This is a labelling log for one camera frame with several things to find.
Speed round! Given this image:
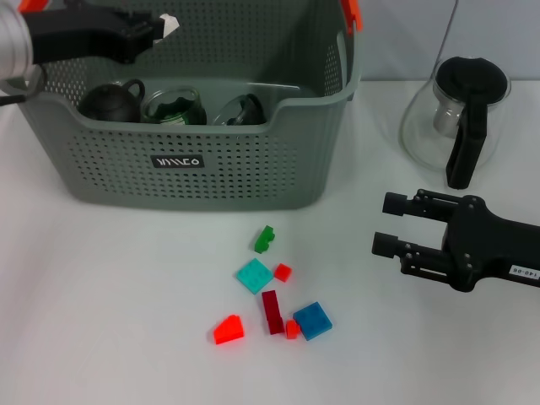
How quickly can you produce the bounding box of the teal square toy brick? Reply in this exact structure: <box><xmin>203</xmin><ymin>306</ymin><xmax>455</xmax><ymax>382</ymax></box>
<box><xmin>235</xmin><ymin>257</ymin><xmax>274</xmax><ymax>295</ymax></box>

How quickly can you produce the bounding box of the dark clay teapot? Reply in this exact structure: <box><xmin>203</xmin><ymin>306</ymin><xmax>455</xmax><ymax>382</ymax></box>
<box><xmin>78</xmin><ymin>78</ymin><xmax>147</xmax><ymax>123</ymax></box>

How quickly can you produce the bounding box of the blue square toy brick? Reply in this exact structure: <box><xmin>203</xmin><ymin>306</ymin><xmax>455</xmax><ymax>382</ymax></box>
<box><xmin>293</xmin><ymin>301</ymin><xmax>333</xmax><ymax>342</ymax></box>

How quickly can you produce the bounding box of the thin dark wall cable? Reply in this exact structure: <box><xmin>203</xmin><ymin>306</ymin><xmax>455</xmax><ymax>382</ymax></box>
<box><xmin>436</xmin><ymin>0</ymin><xmax>462</xmax><ymax>64</ymax></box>

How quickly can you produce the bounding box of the red sloped toy brick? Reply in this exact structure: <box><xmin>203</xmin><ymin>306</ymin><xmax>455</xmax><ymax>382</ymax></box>
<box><xmin>213</xmin><ymin>315</ymin><xmax>246</xmax><ymax>347</ymax></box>

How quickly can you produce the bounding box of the left wrist connector cable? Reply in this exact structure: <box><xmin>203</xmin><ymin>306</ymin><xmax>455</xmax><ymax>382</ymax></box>
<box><xmin>0</xmin><ymin>67</ymin><xmax>48</xmax><ymax>106</ymax></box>

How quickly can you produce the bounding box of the glass teapot black handle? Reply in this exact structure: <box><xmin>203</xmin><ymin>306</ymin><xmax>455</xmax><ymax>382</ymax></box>
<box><xmin>399</xmin><ymin>55</ymin><xmax>512</xmax><ymax>190</ymax></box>

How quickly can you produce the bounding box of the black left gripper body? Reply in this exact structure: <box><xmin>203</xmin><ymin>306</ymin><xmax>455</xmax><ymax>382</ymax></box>
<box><xmin>23</xmin><ymin>8</ymin><xmax>137</xmax><ymax>65</ymax></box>

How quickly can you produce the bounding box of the white toy plate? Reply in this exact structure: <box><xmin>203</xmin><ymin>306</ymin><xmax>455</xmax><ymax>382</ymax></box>
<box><xmin>154</xmin><ymin>13</ymin><xmax>181</xmax><ymax>44</ymax></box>

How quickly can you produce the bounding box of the grey perforated storage basket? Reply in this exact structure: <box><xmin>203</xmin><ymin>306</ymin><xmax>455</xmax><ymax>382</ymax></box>
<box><xmin>8</xmin><ymin>0</ymin><xmax>365</xmax><ymax>212</ymax></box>

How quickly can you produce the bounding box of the green toy brick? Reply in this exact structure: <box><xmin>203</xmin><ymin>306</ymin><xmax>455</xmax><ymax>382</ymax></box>
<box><xmin>145</xmin><ymin>108</ymin><xmax>199</xmax><ymax>126</ymax></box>
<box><xmin>254</xmin><ymin>225</ymin><xmax>276</xmax><ymax>255</ymax></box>

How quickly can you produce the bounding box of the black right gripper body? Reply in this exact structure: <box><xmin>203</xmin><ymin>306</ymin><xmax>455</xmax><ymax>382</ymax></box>
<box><xmin>441</xmin><ymin>194</ymin><xmax>540</xmax><ymax>293</ymax></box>

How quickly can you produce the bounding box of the orange basket handle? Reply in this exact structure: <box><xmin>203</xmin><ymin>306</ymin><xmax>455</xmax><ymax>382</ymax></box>
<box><xmin>19</xmin><ymin>0</ymin><xmax>364</xmax><ymax>34</ymax></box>

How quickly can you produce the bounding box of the dark red long brick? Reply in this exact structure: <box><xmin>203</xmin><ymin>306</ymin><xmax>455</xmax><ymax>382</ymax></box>
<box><xmin>261</xmin><ymin>289</ymin><xmax>286</xmax><ymax>337</ymax></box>

